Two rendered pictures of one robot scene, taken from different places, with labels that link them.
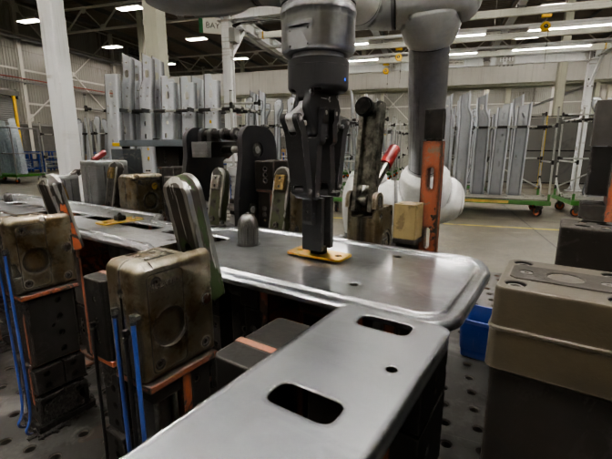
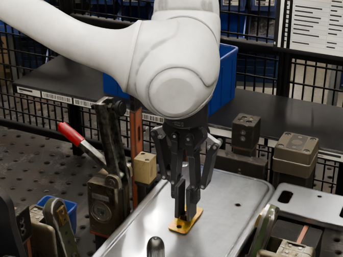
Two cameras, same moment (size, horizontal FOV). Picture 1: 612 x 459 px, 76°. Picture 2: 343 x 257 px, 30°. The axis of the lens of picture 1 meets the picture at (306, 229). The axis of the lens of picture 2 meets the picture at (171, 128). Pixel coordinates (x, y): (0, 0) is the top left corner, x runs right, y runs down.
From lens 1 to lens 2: 128 cm
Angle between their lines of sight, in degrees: 91
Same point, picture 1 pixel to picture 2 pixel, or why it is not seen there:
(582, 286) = (304, 141)
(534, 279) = (301, 147)
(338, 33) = not seen: hidden behind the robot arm
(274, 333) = (287, 235)
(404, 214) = (152, 164)
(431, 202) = (140, 148)
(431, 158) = (138, 120)
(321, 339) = (306, 211)
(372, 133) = (109, 124)
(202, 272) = (273, 246)
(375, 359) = (314, 199)
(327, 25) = not seen: hidden behind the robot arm
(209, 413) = not seen: outside the picture
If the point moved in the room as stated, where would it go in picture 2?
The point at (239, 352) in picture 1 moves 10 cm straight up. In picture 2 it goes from (309, 242) to (315, 196)
